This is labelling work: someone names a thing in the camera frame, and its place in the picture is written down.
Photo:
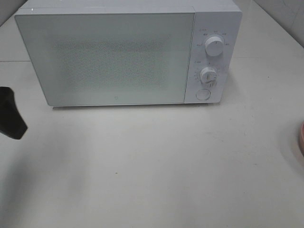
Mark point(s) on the pink round plate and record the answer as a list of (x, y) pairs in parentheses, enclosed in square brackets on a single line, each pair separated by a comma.
[(301, 138)]

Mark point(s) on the round white door button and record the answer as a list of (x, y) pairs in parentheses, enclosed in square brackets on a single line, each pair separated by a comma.
[(203, 94)]

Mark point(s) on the white timer knob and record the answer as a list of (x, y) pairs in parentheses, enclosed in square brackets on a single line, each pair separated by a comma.
[(208, 74)]

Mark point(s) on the white microwave oven body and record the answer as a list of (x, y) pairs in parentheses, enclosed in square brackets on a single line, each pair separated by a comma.
[(222, 17)]

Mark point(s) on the upper white power knob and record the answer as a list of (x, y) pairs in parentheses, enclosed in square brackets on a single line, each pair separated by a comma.
[(214, 45)]

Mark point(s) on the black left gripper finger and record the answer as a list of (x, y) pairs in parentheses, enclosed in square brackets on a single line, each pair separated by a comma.
[(11, 123)]

